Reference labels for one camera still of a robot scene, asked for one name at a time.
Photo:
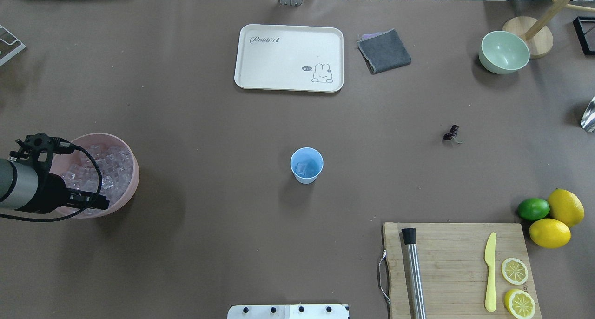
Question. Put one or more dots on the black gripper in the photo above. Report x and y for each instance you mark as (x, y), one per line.
(52, 193)

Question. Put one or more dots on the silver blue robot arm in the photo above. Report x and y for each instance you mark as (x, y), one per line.
(22, 189)

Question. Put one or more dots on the pink bowl of ice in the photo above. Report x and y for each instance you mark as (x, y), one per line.
(117, 164)

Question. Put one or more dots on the white cup rack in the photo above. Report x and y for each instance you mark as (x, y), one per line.
(10, 45)

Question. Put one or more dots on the light blue plastic cup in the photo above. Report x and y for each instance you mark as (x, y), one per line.
(306, 164)

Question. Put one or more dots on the dark cherries pair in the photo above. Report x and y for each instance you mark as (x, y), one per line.
(452, 135)

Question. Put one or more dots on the steel ice scoop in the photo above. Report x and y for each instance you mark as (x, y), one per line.
(588, 118)

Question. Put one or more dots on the cream rabbit serving tray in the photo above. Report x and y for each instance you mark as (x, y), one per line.
(294, 58)

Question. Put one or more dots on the steel muddler black tip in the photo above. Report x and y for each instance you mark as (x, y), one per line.
(415, 280)

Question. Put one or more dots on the grey folded cloth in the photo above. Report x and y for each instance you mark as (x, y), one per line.
(383, 51)

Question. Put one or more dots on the wooden cutting board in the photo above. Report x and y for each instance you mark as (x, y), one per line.
(453, 270)

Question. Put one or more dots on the yellow plastic knife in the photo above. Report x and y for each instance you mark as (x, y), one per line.
(489, 259)

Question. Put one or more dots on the lemon slice upper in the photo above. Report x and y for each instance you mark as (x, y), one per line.
(514, 271)

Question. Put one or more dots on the lemon slice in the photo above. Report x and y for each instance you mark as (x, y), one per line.
(520, 304)
(514, 271)

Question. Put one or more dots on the mint green bowl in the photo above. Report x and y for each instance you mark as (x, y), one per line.
(503, 52)

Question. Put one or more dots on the lemon slice lower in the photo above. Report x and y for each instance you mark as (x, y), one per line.
(520, 304)

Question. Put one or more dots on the green lime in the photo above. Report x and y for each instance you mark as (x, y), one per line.
(533, 209)

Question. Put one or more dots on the yellow lemon near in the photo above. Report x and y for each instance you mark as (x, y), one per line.
(549, 233)

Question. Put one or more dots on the yellow lemon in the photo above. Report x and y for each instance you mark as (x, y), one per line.
(566, 207)
(549, 233)

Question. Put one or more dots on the yellow lemon far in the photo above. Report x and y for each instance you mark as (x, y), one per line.
(566, 207)

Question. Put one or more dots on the wooden glass drying stand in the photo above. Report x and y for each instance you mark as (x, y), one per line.
(535, 33)

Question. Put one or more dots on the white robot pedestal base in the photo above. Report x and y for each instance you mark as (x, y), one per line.
(289, 311)

